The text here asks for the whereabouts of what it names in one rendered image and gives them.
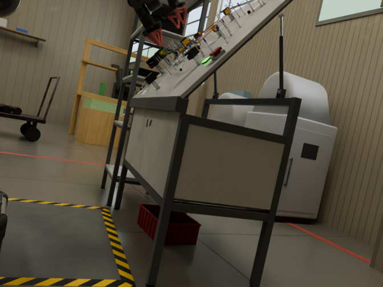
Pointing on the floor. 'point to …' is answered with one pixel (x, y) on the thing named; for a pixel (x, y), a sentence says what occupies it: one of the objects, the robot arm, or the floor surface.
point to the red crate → (184, 239)
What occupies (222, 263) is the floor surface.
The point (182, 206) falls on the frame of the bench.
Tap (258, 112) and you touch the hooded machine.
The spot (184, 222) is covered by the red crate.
